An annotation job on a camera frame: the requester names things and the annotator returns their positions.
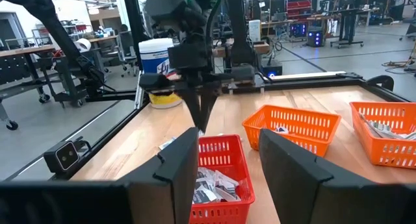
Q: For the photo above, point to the red storage bin rack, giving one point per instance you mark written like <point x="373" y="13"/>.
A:
<point x="299" y="4"/>

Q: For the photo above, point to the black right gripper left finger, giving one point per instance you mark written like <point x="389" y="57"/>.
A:
<point x="146" y="201"/>

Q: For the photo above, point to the white box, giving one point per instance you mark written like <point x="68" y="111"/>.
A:
<point x="254" y="30"/>

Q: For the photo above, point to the wooden box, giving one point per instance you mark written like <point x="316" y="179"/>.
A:
<point x="261" y="48"/>

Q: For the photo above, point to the black computer tower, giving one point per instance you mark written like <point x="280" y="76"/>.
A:
<point x="315" y="38"/>

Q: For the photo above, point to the white paper roll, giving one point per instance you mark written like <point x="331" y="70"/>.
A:
<point x="83" y="44"/>

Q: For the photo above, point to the silver rail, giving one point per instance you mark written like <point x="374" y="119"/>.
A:
<point x="308" y="74"/>

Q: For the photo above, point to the black desk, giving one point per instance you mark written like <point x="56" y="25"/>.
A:
<point x="346" y="26"/>

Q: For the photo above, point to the orange plastic basket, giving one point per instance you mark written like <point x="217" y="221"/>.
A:
<point x="383" y="152"/>
<point x="292" y="120"/>

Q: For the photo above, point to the black box with blue light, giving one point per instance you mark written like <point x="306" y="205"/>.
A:
<point x="272" y="69"/>

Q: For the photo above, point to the black table-level camera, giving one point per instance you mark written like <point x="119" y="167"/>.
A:
<point x="61" y="156"/>

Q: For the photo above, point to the small red-orange plastic basket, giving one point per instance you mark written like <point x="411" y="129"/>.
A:
<point x="224" y="152"/>

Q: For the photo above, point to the black clamp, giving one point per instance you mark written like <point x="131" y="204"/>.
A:
<point x="382" y="81"/>

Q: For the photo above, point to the black office chair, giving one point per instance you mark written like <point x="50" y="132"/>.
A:
<point x="126" y="48"/>

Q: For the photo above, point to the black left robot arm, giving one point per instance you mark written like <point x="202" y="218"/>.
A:
<point x="162" y="6"/>

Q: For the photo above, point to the grey metal cart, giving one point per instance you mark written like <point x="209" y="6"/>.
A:
<point x="19" y="65"/>

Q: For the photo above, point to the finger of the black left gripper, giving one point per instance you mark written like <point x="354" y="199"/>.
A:
<point x="191" y="104"/>
<point x="211" y="104"/>

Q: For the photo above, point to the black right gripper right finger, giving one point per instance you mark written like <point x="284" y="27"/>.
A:
<point x="325" y="201"/>

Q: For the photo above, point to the black diagonal frame strut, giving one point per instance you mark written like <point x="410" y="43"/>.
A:
<point x="48" y="22"/>

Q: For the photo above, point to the white packet with green print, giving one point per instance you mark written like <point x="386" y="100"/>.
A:
<point x="377" y="128"/>

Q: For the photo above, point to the black frame post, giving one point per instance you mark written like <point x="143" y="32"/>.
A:
<point x="135" y="22"/>

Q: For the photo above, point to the white-lidded yellow wipes tub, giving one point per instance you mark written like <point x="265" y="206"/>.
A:
<point x="156" y="55"/>

